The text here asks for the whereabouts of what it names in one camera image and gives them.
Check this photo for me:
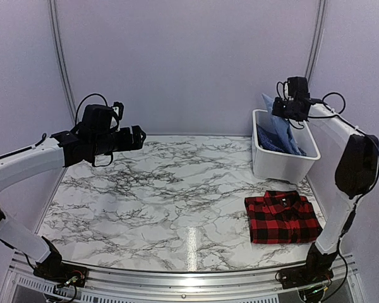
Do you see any left wall aluminium profile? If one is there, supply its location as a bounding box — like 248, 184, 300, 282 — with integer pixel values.
47, 0, 76, 122

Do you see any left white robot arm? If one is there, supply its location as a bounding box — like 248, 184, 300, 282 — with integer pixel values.
0, 102, 146, 281

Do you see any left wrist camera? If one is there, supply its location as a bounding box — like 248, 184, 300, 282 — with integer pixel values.
112, 102, 124, 121

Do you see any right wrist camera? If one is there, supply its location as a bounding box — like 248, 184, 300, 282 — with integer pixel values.
286, 76, 309, 97

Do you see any wall aluminium profile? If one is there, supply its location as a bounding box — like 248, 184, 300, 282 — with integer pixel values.
47, 0, 76, 122
304, 0, 328, 83

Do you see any red black plaid shirt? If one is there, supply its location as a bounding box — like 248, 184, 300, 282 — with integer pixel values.
244, 191, 322, 245

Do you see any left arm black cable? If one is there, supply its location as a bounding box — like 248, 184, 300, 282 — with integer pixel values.
74, 93, 114, 167

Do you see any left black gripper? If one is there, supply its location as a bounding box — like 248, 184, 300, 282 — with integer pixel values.
91, 124, 145, 157

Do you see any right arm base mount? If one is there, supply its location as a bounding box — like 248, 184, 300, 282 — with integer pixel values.
275, 265, 334, 289

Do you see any light blue long sleeve shirt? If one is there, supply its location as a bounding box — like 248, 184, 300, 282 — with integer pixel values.
262, 93, 306, 156

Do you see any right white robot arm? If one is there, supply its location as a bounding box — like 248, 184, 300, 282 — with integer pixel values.
272, 94, 379, 286

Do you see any right wall aluminium profile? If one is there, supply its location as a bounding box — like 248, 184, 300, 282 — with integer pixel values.
304, 0, 328, 83

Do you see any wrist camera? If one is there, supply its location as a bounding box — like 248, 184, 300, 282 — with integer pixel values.
112, 102, 124, 121
286, 76, 309, 97

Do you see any dark blue patterned shirt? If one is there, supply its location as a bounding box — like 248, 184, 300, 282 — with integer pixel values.
256, 125, 284, 152

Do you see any white plastic bin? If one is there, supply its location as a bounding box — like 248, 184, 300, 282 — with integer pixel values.
251, 109, 321, 184

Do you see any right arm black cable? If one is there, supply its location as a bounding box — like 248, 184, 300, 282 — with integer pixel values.
322, 92, 347, 115

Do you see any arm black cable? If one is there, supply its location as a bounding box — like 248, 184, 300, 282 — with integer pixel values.
322, 92, 347, 115
74, 93, 114, 167

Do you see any aluminium table front rail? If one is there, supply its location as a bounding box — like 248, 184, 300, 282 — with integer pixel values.
0, 252, 368, 302

